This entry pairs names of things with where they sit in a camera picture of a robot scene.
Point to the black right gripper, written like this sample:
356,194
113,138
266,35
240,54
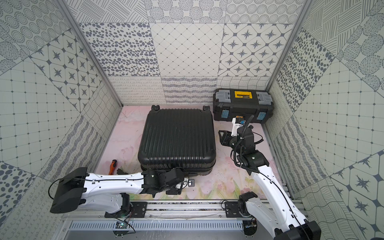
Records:
226,136

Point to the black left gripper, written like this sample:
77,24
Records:
179,183

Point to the black ribbed hard-shell suitcase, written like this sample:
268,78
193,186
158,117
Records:
178,138

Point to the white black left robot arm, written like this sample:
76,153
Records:
111,193

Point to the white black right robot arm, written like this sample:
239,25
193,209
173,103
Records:
270,192

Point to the black toolbox with yellow label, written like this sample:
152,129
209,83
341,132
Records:
231,103

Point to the small black clip part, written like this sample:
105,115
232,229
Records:
121,172

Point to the white blue right wrist camera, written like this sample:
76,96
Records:
237,122

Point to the aluminium mounting rail frame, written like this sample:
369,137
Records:
249,218

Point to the orange handled tool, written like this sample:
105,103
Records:
113,167

